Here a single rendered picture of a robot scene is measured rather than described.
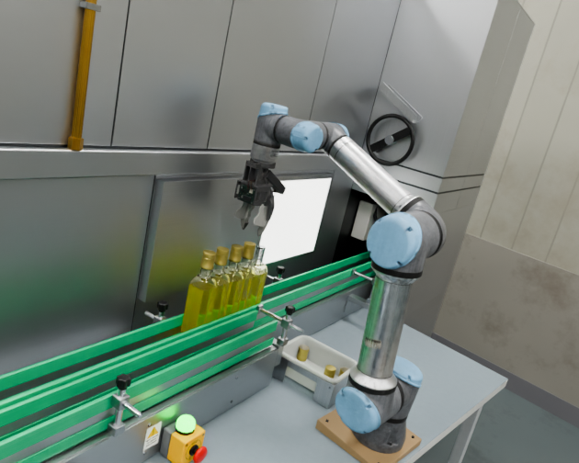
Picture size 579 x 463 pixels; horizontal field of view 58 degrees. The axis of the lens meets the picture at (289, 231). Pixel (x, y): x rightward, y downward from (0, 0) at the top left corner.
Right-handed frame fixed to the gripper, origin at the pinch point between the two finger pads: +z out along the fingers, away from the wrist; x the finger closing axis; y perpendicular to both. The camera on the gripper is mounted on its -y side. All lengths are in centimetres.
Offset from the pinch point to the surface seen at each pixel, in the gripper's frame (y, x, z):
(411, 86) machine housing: -90, -1, -50
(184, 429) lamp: 39, 20, 36
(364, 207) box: -101, -12, 6
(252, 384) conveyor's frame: 6.9, 15.7, 41.0
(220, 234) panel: -0.7, -12.0, 6.4
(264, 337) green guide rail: 2.7, 13.5, 28.3
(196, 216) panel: 11.4, -12.0, -0.7
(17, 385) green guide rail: 65, -3, 27
